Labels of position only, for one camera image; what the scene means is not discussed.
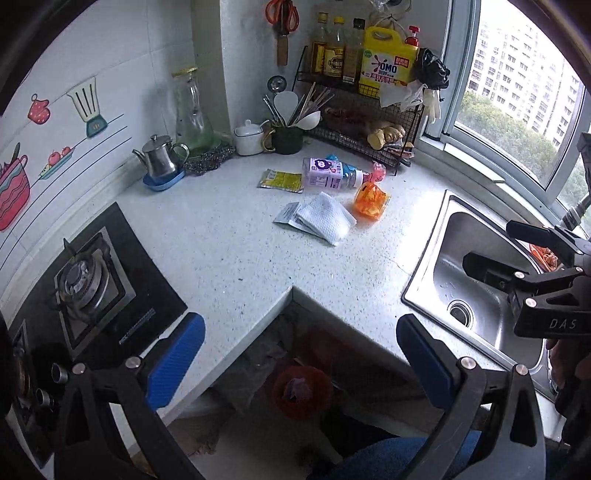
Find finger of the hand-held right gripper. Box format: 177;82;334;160
462;251;591;297
505;220;591;267

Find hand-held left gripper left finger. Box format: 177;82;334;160
54;312;207;480

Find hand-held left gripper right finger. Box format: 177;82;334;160
396;314;548;480

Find red plastic bin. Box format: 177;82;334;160
272;364;334;420

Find purple label plastic bottle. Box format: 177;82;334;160
302;156;370;190

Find yellow foil packet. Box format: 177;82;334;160
257;168;305;193

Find person's right hand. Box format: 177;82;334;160
546;331;591;389

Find orange mesh scrubber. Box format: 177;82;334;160
529;244;563;273

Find steel faucet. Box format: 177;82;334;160
561;131;591;232

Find steel sink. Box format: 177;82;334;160
402;189;591;398

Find foil covered cabinet door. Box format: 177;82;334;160
288;300;430;402

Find black glass gas stove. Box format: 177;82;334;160
0;202;188;467

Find white woven sack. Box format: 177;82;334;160
217;342;296;416

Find orange plastic bag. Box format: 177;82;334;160
353;181;392;221

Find ginger root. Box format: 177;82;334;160
367;124;407;151

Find white paper towel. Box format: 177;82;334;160
295;191;358;245

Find blue dish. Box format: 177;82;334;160
142;168;186;192

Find silver foil packet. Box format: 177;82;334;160
273;202;305;229

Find crumpled white bag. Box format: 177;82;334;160
379;80;424;112

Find black plastic bag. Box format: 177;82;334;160
412;47;451;90

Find steel teapot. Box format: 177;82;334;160
132;134;190;180

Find yellow detergent jug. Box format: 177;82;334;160
359;25;422;97

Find white lidded jar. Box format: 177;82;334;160
233;120;271;156

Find dark green mug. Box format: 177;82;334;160
263;124;304;155

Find glass decanter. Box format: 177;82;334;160
172;67;215;155

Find bundle of chopsticks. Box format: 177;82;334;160
288;82;335;126

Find dark soy sauce bottle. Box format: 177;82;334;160
342;17;366;85

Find white rice paddle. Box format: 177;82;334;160
274;91;299;127

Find oil bottle yellow label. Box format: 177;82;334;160
309;11;329;77

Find black wire rack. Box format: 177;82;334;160
295;45;428;176

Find window frame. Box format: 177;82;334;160
427;0;591;222

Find kitchen wall sticker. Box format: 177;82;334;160
0;76;125;232

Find red handled scissors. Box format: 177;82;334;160
264;0;301;35

